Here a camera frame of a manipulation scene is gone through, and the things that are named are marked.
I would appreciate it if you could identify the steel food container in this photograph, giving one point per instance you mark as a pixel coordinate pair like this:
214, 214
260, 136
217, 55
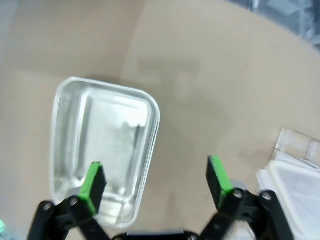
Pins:
112, 125

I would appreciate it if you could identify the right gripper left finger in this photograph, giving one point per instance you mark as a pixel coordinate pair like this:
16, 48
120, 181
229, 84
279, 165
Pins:
86, 190

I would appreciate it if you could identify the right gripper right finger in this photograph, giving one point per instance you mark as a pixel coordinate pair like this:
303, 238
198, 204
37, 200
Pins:
222, 185

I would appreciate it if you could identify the clear plastic clip lid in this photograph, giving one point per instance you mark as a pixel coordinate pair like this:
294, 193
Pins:
292, 190
297, 142

